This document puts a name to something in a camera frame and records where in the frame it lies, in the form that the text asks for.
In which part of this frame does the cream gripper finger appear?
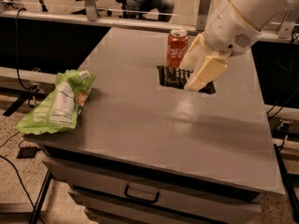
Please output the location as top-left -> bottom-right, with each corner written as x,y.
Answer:
180,47 -> 206,70
184,56 -> 228,91

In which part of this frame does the dark chocolate rxbar wrapper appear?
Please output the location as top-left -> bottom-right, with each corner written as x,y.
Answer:
156,64 -> 217,95

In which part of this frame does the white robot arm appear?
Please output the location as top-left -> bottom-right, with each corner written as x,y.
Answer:
180,0 -> 299,91

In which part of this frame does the green rice chip bag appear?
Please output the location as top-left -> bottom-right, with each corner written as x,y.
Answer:
16,70 -> 96,135

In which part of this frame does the red coca-cola can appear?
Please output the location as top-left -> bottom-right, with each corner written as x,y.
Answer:
166,29 -> 189,68

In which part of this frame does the seated person in jeans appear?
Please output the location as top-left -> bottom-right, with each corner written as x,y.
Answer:
125,0 -> 175,22

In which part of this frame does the grey metal railing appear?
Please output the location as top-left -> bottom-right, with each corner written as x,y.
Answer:
0,0 -> 299,44

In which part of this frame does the grey drawer cabinet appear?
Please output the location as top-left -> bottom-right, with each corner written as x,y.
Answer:
36,28 -> 284,224

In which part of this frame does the black power adapter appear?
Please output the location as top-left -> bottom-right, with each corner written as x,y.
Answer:
17,147 -> 37,159

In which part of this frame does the black drawer handle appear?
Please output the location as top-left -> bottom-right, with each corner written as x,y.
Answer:
123,185 -> 160,204

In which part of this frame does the black hanging cable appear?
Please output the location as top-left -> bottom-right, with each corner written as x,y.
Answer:
14,7 -> 41,93

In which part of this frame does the black cable on floor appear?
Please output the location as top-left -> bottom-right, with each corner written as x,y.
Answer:
0,131 -> 45,224

